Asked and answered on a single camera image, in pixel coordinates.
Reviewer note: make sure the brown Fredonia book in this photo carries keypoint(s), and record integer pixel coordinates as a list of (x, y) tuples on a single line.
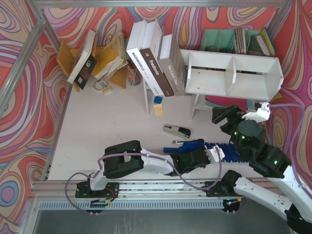
[(150, 50)]

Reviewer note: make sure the white box cutter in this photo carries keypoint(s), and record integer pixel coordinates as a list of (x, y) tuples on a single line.
[(182, 141)]

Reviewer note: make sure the blue microfiber duster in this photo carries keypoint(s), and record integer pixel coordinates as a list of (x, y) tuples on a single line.
[(228, 149)]

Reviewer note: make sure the white Mademoiselle book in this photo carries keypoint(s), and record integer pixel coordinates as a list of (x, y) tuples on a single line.
[(135, 44)]

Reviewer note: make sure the yellow books stack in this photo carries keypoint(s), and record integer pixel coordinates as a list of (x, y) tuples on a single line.
[(111, 58)]

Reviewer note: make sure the coloured paper stack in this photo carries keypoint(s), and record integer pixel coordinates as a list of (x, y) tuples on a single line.
[(218, 101)]

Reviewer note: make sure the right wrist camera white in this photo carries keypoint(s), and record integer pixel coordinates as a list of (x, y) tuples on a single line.
[(261, 114)]

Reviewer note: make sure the green desk organizer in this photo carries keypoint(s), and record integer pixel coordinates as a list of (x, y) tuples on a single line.
[(238, 41)]

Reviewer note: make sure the white bookshelf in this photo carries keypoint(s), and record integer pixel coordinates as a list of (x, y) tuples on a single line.
[(230, 75)]

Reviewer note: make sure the black white book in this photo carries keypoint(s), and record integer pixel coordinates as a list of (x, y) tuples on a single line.
[(84, 62)]

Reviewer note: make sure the grey Lonely Ones book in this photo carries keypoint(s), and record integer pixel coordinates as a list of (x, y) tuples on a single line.
[(173, 65)]

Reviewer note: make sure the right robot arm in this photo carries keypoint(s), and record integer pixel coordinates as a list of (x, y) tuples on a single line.
[(248, 137)]

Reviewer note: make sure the blue small box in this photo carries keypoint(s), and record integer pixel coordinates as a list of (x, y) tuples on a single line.
[(158, 100)]

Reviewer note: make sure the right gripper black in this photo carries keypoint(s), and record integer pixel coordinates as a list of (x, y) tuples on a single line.
[(229, 118)]

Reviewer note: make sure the yellow wooden book rack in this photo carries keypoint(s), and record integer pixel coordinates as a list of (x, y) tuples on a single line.
[(65, 59)]

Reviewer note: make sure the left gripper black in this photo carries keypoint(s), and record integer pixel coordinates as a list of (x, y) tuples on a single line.
[(203, 156)]

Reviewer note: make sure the beige black stapler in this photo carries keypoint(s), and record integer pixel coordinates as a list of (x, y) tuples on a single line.
[(177, 131)]

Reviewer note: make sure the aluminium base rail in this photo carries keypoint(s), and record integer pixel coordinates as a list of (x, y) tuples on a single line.
[(130, 195)]

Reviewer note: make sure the yellow sticky note pad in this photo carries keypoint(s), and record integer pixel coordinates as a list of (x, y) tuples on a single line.
[(158, 110)]

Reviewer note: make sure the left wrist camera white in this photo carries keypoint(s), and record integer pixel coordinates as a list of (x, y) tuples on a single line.
[(215, 154)]

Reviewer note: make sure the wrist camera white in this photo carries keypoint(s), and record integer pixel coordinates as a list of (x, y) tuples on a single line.
[(215, 154), (261, 114)]

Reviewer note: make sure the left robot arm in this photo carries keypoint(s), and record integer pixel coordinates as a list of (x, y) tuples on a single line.
[(126, 158)]

